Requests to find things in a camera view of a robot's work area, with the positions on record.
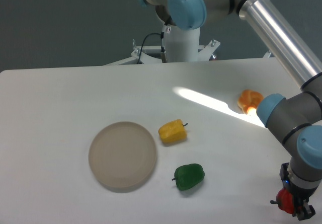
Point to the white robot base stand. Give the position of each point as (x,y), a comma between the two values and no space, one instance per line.
(176,46)

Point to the yellow pepper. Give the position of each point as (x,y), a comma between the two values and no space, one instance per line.
(173,131)

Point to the orange pepper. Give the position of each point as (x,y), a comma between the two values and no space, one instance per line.
(249,101)

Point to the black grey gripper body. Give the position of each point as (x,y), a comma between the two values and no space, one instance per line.
(300,189)

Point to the green pepper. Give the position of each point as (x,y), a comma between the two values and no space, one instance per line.
(188,176)

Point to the red pepper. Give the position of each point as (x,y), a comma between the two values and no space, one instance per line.
(284,200)

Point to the beige round plate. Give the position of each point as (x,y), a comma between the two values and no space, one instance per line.
(122,156)

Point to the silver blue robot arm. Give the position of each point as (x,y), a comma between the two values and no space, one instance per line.
(294,121)

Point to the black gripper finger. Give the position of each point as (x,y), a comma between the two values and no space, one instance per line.
(302,210)

